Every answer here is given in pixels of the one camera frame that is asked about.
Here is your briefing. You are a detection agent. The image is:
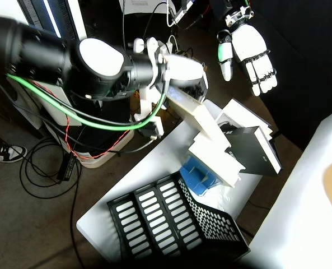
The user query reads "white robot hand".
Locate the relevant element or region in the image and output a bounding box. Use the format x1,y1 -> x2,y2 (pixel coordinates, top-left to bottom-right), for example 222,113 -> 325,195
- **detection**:
216,24 -> 278,98
162,54 -> 210,103

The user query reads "tan cover book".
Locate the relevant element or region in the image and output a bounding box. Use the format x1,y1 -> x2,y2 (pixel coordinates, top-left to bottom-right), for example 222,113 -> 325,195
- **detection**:
165,85 -> 231,142

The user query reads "cream spine book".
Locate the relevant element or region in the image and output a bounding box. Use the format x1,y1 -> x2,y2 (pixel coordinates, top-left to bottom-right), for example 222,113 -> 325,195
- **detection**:
223,98 -> 273,132

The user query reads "white paper sheet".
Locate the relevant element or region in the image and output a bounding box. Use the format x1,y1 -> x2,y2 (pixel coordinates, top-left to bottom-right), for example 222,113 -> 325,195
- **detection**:
123,0 -> 169,15

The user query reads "black book LET IT BE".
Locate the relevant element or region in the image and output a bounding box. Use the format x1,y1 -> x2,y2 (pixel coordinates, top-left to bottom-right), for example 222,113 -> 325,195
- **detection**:
226,125 -> 283,177

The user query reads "blue bookend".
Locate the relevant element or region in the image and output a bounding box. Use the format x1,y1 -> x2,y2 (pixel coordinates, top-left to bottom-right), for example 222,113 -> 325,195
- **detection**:
179,155 -> 223,197

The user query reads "clear plastic film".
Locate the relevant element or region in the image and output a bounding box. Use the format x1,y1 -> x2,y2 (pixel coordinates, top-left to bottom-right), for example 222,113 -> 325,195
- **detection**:
210,184 -> 239,219

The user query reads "black power adapter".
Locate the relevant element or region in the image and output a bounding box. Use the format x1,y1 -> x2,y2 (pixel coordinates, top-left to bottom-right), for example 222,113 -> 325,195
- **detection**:
56,153 -> 77,182

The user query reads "black three-slot file rack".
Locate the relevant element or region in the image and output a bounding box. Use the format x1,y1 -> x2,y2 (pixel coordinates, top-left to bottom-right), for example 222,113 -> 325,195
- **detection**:
106,171 -> 250,261

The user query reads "person's foot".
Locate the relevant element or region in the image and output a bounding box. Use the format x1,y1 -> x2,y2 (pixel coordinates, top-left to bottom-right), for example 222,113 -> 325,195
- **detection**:
0,143 -> 29,164

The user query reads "green cable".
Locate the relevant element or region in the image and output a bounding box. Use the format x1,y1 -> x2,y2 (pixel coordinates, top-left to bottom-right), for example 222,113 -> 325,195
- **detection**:
6,73 -> 168,132

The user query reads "red black twisted wire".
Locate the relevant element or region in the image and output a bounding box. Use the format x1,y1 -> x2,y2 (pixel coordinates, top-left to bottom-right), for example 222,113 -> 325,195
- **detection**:
32,81 -> 130,160

